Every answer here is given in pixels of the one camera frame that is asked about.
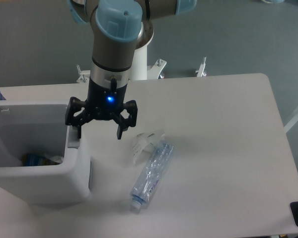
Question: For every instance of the crumpled white plastic wrapper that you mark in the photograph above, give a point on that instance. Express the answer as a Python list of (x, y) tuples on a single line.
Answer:
[(146, 142)]

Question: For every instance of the blue trash inside can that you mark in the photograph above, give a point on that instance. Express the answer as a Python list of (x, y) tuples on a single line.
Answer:
[(30, 159)]

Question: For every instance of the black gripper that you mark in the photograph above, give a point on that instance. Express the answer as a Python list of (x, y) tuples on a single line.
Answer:
[(102, 100)]

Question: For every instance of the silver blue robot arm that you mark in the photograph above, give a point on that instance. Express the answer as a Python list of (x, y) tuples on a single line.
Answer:
[(116, 25)]

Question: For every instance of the white pedestal base frame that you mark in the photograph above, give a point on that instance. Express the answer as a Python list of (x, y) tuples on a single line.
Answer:
[(153, 71)]

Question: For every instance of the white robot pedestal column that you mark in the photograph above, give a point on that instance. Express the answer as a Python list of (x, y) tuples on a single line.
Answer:
[(139, 68)]

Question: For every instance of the white plastic trash can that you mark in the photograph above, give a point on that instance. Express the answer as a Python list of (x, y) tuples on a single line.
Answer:
[(38, 127)]

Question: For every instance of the crushed clear plastic bottle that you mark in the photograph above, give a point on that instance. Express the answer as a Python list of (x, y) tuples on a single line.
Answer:
[(151, 174)]

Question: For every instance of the crumpled paper inside can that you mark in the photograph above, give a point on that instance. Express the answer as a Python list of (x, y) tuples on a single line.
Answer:
[(53, 160)]

